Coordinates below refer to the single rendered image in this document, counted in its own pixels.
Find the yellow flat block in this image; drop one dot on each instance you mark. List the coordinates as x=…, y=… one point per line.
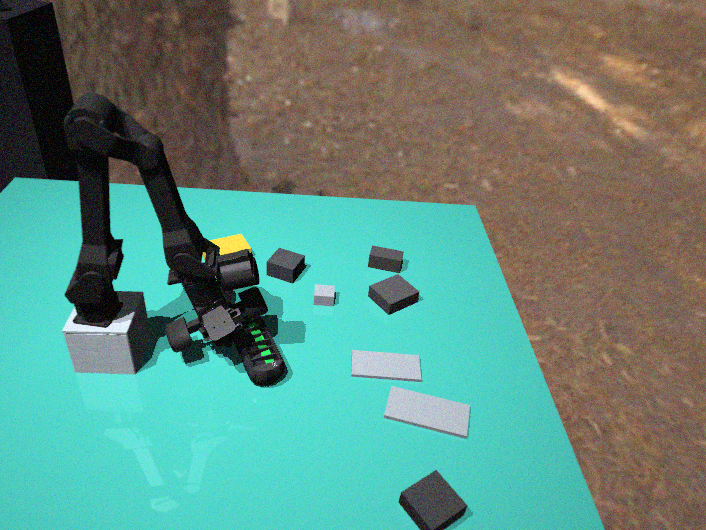
x=231, y=244

